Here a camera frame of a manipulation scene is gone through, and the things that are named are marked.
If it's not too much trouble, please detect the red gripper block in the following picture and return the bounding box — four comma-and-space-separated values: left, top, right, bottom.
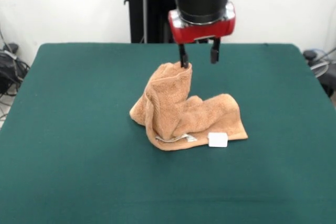
167, 2, 236, 69

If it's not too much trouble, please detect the tan terry towel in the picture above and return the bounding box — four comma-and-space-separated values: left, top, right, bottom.
129, 62, 249, 152

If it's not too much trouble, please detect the dark green table cloth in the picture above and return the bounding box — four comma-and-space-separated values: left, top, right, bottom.
0, 42, 336, 224

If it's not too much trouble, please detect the black cable tangle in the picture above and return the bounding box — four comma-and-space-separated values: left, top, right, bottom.
0, 49, 31, 98

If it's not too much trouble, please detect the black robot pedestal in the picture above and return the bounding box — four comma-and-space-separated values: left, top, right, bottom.
123, 0, 182, 44

